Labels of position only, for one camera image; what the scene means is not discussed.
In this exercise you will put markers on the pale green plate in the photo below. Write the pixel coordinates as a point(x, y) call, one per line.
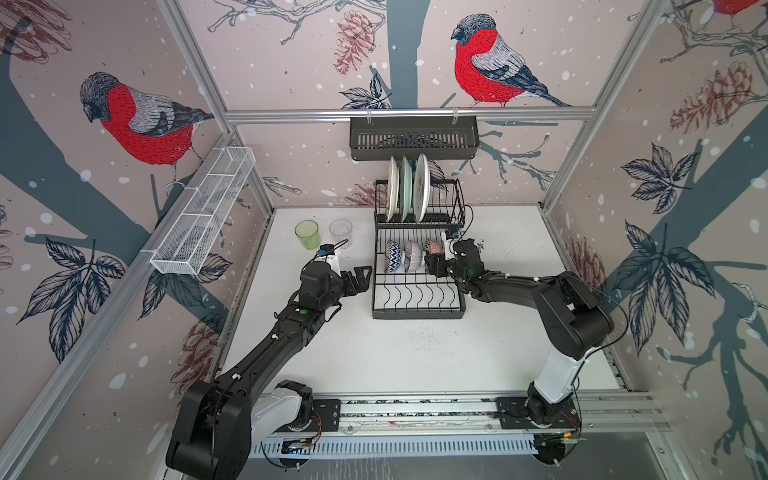
point(406, 189)

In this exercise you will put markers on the white wire wall basket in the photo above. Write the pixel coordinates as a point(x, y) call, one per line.
point(189, 241)

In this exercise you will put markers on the black hanging wall basket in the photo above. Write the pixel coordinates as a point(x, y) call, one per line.
point(438, 138)

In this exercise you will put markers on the aluminium mounting rail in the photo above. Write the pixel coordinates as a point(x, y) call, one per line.
point(601, 411)

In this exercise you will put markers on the white plate right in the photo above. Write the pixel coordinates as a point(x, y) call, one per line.
point(422, 188)

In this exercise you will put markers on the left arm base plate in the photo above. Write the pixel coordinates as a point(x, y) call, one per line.
point(323, 416)

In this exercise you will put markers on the clear drinking glass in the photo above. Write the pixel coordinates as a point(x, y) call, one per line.
point(341, 231)

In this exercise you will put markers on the horizontal aluminium frame bar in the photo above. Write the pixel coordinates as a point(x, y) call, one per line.
point(538, 113)

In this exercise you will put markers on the white plate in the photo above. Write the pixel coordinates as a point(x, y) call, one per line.
point(422, 188)
point(392, 189)

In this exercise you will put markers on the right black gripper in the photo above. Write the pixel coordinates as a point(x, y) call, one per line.
point(438, 261)

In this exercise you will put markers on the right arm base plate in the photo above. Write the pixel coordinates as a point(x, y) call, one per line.
point(518, 413)

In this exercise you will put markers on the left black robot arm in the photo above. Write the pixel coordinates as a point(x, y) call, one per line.
point(219, 422)

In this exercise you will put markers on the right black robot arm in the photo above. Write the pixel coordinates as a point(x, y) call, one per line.
point(573, 318)

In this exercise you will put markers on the white plate left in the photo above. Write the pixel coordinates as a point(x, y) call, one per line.
point(392, 189)

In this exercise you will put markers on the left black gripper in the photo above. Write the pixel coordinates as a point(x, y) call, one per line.
point(362, 283)

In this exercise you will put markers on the black two-tier dish rack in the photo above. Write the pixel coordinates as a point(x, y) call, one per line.
point(410, 282)

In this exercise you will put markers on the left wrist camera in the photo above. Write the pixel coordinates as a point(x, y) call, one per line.
point(328, 253)

